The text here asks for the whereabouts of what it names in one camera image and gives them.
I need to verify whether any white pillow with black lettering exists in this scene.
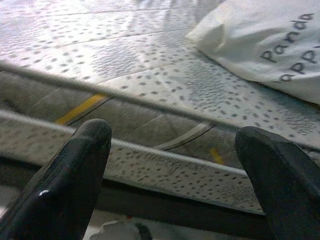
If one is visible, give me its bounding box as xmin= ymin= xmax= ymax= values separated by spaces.
xmin=186 ymin=0 xmax=320 ymax=106

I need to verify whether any grey quilted mattress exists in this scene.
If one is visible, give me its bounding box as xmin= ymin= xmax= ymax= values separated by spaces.
xmin=0 ymin=0 xmax=320 ymax=216

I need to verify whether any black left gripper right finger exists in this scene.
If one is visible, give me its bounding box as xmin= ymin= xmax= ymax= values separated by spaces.
xmin=234 ymin=125 xmax=320 ymax=240

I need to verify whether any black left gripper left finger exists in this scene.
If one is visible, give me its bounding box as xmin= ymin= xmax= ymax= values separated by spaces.
xmin=0 ymin=118 xmax=113 ymax=240

